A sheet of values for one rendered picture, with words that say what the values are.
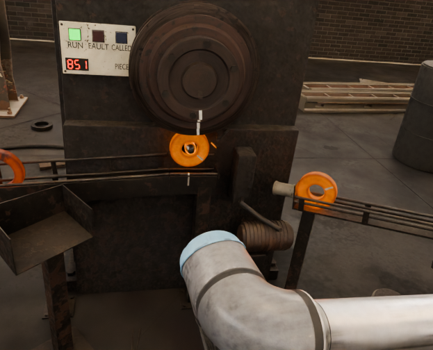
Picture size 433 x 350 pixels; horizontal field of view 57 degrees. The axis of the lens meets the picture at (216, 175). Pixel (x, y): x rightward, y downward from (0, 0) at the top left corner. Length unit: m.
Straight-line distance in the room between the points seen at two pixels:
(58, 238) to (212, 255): 0.91
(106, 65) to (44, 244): 0.67
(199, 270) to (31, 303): 1.56
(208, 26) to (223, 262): 0.95
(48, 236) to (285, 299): 1.05
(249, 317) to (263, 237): 1.12
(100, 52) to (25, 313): 1.21
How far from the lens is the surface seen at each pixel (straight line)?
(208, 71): 1.37
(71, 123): 1.65
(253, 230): 1.66
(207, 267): 0.62
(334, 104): 5.13
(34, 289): 2.19
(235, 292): 0.57
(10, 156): 1.64
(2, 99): 4.33
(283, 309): 0.56
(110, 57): 1.58
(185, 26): 1.40
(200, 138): 1.57
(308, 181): 1.63
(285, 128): 1.75
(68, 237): 1.46
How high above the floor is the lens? 1.47
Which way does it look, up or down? 28 degrees down
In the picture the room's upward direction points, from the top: 6 degrees clockwise
